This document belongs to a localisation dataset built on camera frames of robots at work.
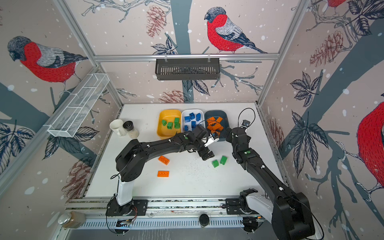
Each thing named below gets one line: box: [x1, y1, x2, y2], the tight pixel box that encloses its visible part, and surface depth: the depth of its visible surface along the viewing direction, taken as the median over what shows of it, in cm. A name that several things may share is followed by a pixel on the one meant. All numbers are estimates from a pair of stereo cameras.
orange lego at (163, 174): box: [157, 171, 170, 177], surface depth 86 cm
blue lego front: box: [195, 112, 201, 122], surface depth 109 cm
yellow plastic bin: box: [157, 109, 182, 140], surface depth 109 cm
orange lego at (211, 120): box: [206, 116, 217, 125], surface depth 112 cm
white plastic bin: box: [181, 109, 206, 133], surface depth 109 cm
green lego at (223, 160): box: [219, 155, 228, 165], surface depth 90 cm
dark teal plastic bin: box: [204, 110, 230, 142], surface depth 109 cm
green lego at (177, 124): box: [174, 117, 181, 129], surface depth 106 cm
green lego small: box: [211, 159, 219, 168], surface depth 89 cm
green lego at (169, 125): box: [167, 122, 174, 130], surface depth 108 cm
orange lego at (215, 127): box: [207, 122, 224, 134], surface depth 106 cm
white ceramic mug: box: [109, 119, 128, 137], surface depth 97 cm
